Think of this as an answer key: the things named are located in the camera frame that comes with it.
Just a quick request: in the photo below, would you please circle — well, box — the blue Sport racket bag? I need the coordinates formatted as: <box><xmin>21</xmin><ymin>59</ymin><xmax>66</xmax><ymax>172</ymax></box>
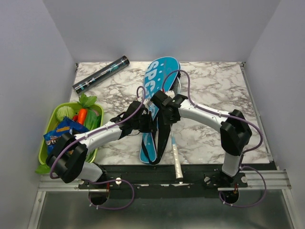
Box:
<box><xmin>140</xmin><ymin>56</ymin><xmax>181</xmax><ymax>165</ymax></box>

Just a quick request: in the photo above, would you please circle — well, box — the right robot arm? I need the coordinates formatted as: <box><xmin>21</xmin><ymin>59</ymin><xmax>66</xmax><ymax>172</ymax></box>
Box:
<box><xmin>150</xmin><ymin>90</ymin><xmax>252</xmax><ymax>187</ymax></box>

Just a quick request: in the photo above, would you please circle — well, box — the black Boka shuttlecock tube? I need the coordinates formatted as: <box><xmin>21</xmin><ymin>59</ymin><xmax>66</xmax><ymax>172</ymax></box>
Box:
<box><xmin>72</xmin><ymin>55</ymin><xmax>130</xmax><ymax>95</ymax></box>

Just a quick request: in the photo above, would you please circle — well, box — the toy green cabbage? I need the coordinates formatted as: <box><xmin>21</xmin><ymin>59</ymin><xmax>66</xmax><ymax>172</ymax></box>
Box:
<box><xmin>56</xmin><ymin>106</ymin><xmax>75</xmax><ymax>122</ymax></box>

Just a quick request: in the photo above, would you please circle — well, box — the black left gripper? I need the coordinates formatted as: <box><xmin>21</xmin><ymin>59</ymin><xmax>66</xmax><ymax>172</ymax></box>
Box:
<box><xmin>132</xmin><ymin>111</ymin><xmax>158</xmax><ymax>133</ymax></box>

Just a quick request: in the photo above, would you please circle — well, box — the toy orange carrot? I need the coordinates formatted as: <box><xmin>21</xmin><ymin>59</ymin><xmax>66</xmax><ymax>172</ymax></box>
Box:
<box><xmin>77</xmin><ymin>108</ymin><xmax>88</xmax><ymax>125</ymax></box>

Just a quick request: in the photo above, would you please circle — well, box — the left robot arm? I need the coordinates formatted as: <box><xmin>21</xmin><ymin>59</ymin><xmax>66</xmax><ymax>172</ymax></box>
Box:
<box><xmin>46</xmin><ymin>99</ymin><xmax>156</xmax><ymax>188</ymax></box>

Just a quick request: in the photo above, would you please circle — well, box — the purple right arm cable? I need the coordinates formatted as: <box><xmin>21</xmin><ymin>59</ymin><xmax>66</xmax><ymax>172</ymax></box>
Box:
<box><xmin>162</xmin><ymin>70</ymin><xmax>267</xmax><ymax>208</ymax></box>

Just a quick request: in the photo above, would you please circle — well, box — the green plastic tray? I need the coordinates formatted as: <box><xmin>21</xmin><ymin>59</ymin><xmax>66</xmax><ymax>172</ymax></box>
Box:
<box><xmin>38</xmin><ymin>102</ymin><xmax>104</xmax><ymax>165</ymax></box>

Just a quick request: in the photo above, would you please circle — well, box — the toy red chili pepper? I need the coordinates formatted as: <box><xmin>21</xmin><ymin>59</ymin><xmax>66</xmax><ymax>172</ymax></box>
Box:
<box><xmin>72</xmin><ymin>115</ymin><xmax>78</xmax><ymax>121</ymax></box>

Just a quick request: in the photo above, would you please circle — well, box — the blue Oreo snack bag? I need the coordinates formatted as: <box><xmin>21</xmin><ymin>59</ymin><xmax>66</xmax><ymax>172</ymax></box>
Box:
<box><xmin>43</xmin><ymin>117</ymin><xmax>89</xmax><ymax>155</ymax></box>

